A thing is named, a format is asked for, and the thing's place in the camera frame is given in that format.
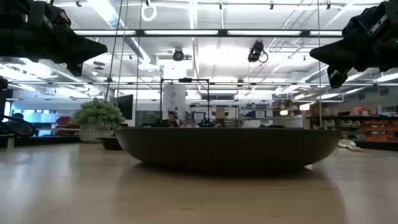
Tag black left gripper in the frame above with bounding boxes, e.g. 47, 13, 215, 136
0, 0, 108, 77

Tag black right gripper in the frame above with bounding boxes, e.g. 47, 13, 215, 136
309, 0, 398, 89

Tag green plant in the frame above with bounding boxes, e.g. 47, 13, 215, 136
73, 97, 127, 144

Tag black tray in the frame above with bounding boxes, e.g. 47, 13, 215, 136
98, 136, 124, 151

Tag dark round plate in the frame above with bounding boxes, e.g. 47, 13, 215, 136
114, 126, 342, 170

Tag yellow hanging pole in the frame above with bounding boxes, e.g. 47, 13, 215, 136
316, 0, 323, 128

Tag red storage bins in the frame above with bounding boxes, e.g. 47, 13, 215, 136
55, 116, 81, 129

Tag black computer monitor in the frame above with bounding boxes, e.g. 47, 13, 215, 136
109, 94, 134, 121

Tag shelf with orange bins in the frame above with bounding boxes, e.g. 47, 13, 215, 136
306, 105, 398, 141

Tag white plastic utensil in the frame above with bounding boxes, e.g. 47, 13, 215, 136
337, 138, 364, 152

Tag white round pillar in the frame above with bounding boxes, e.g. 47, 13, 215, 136
162, 83, 187, 125

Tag person seated at desk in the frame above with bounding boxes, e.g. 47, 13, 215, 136
159, 110, 180, 128

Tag white cable ring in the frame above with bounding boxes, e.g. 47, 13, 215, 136
141, 2, 157, 22

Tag black ceiling camera with cable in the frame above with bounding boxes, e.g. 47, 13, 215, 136
247, 40, 269, 64

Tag black cable loop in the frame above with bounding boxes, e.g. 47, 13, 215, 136
0, 114, 37, 138

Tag round black ceiling camera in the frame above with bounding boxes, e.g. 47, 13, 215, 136
172, 48, 185, 62

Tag black metal frame stand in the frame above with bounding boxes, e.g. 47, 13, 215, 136
159, 77, 211, 128

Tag black overhead frame bar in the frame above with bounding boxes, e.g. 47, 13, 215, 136
72, 29, 345, 39

